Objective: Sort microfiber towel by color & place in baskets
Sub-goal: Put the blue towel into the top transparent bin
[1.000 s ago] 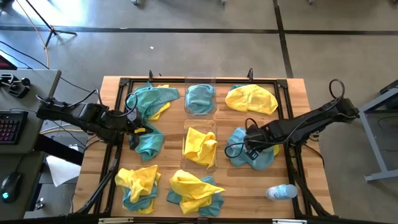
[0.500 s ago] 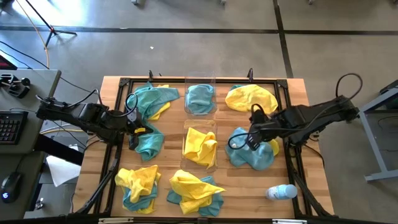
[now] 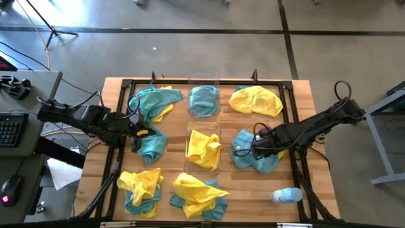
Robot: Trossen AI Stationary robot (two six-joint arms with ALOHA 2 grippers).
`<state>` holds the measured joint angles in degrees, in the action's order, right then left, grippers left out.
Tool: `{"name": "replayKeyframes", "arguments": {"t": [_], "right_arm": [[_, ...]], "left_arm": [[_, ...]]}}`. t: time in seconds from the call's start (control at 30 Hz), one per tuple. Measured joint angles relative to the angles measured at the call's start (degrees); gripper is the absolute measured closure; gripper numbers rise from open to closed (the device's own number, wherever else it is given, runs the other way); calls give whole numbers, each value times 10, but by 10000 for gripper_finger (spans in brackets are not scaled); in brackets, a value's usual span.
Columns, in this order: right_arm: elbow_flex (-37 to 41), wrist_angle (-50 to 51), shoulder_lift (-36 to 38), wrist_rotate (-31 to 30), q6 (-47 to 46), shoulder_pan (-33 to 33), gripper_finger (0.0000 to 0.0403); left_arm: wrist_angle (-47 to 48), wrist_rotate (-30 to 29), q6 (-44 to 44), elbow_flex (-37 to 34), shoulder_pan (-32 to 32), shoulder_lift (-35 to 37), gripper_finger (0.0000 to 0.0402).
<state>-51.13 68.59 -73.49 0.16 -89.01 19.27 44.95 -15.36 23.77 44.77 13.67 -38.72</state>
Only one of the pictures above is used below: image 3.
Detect grey metal table frame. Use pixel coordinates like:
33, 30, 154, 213
365, 80, 405, 186

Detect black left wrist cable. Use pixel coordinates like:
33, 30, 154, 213
126, 94, 141, 120

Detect white paper sheet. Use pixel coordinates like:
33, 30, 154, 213
47, 148, 84, 191

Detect black clamp tool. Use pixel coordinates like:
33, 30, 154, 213
0, 74, 32, 101

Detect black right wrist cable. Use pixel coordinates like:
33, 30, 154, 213
233, 122, 270, 158

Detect yellow cable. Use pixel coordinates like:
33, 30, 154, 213
15, 0, 51, 70

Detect silver metal bracket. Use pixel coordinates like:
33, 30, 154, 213
277, 222, 313, 228
100, 220, 137, 228

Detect grey desk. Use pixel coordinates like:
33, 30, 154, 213
0, 70, 63, 222

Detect black keyboard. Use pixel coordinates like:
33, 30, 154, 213
0, 112, 29, 148

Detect black computer mouse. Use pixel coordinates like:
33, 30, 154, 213
0, 175, 23, 208

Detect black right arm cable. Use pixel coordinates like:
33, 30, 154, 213
334, 80, 352, 103

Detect black desk crossbar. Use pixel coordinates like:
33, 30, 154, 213
34, 136, 86, 169

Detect black monitor with red glow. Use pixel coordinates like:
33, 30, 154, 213
0, 56, 18, 72

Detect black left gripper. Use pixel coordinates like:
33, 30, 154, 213
126, 122, 158, 154

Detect clear plastic basket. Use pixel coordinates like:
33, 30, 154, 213
183, 121, 222, 175
187, 72, 221, 118

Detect black tripod stand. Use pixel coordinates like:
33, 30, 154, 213
25, 0, 79, 50

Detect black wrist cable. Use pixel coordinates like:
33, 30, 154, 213
233, 122, 270, 158
126, 94, 141, 120

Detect light blue spray bottle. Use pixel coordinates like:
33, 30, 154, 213
270, 187, 304, 205

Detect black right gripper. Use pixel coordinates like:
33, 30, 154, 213
251, 125, 287, 161

